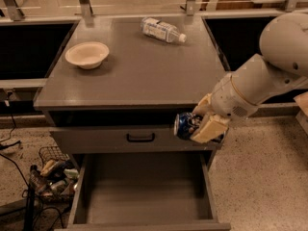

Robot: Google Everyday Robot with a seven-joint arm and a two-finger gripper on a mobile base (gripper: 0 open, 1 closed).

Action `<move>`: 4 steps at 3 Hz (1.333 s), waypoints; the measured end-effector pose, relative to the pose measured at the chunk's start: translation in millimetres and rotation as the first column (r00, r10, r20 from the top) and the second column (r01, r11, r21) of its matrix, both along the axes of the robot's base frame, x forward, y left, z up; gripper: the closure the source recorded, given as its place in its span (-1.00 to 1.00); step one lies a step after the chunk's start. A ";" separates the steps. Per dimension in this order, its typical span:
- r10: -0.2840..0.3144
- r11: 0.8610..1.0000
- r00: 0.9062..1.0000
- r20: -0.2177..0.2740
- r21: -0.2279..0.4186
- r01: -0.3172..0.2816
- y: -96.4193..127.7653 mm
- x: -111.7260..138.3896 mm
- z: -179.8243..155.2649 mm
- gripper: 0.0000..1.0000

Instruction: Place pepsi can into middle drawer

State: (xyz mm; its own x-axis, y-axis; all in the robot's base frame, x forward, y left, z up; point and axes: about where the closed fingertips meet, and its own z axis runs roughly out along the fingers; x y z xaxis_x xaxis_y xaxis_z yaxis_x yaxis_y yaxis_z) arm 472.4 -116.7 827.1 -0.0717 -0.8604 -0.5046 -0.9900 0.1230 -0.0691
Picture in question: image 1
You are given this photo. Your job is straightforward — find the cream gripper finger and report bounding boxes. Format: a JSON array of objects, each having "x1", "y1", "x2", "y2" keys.
[
  {"x1": 190, "y1": 114, "x2": 230, "y2": 143},
  {"x1": 192, "y1": 93, "x2": 212, "y2": 116}
]

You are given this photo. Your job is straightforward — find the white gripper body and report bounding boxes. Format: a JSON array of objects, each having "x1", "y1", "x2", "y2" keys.
[{"x1": 211, "y1": 74, "x2": 258, "y2": 120}]

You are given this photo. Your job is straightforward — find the blue pepsi can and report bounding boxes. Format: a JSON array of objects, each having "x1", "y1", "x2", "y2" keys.
[{"x1": 174, "y1": 113, "x2": 201, "y2": 141}]

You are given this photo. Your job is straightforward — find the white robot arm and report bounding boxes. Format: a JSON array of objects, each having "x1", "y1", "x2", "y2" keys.
[{"x1": 191, "y1": 13, "x2": 308, "y2": 143}]

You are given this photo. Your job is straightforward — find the open grey middle drawer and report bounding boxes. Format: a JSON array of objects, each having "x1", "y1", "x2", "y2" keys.
[{"x1": 58, "y1": 152, "x2": 231, "y2": 231}]

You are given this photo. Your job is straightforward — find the grey drawer cabinet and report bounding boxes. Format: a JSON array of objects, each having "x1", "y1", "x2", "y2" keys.
[{"x1": 35, "y1": 16, "x2": 230, "y2": 231}]

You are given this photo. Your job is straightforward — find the closed grey top drawer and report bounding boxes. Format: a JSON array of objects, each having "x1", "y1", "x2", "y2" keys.
[{"x1": 50, "y1": 125, "x2": 225, "y2": 154}]

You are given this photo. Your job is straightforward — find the clear plastic water bottle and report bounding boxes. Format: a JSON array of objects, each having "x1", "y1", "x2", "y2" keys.
[{"x1": 141, "y1": 17, "x2": 187, "y2": 43}]

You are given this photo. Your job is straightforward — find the white paper bowl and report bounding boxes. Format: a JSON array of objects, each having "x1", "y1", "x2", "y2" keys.
[{"x1": 65, "y1": 41, "x2": 110, "y2": 69}]

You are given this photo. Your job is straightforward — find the black drawer handle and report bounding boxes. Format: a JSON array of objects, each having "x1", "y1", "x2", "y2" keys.
[{"x1": 126, "y1": 133, "x2": 156, "y2": 143}]

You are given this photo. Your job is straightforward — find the wire basket of items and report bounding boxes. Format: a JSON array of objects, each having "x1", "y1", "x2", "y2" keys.
[{"x1": 30, "y1": 146, "x2": 79, "y2": 203}]

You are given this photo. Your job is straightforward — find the black stand post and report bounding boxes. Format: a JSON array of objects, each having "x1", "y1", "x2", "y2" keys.
[{"x1": 23, "y1": 185, "x2": 35, "y2": 231}]

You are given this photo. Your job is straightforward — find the black floor cable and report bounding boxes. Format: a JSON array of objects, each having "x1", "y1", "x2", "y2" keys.
[{"x1": 0, "y1": 91, "x2": 30, "y2": 188}]

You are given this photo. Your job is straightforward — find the metal railing frame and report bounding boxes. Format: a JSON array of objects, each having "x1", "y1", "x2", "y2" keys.
[{"x1": 0, "y1": 0, "x2": 308, "y2": 93}]

